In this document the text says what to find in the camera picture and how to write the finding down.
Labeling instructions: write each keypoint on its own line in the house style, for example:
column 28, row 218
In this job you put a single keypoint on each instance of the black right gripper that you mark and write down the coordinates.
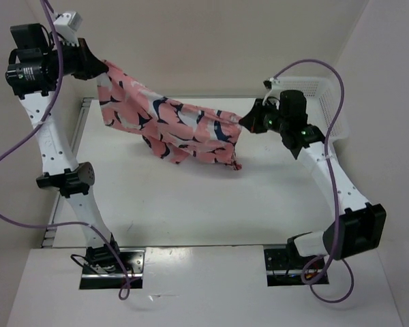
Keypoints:
column 251, row 120

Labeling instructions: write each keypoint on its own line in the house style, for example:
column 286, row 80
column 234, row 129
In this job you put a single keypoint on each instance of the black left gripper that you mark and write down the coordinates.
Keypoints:
column 91, row 65

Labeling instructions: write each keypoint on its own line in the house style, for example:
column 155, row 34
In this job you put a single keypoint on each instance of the pink shark print shorts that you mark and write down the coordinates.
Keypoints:
column 172, row 129

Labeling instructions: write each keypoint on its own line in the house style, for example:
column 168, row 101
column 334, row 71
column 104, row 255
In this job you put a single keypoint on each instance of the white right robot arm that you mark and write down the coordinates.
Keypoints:
column 357, row 223

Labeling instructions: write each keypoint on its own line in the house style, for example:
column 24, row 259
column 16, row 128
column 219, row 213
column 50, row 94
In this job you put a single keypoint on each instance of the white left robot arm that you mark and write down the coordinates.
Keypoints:
column 34, row 70

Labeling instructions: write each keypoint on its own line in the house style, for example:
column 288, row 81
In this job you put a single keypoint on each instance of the white plastic mesh basket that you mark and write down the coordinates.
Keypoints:
column 322, row 97

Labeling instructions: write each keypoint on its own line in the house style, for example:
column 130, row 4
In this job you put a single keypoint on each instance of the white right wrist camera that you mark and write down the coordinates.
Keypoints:
column 271, row 85

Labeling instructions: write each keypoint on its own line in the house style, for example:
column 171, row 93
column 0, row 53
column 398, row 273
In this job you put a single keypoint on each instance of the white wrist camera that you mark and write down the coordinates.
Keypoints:
column 67, row 25
column 271, row 85

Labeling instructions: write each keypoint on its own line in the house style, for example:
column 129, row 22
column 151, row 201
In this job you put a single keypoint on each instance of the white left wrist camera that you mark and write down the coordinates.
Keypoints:
column 67, row 25

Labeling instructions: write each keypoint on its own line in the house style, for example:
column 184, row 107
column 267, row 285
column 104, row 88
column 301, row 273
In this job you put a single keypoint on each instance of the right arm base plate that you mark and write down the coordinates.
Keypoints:
column 282, row 270

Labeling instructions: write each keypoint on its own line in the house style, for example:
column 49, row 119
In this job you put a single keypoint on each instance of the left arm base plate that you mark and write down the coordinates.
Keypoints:
column 96, row 277

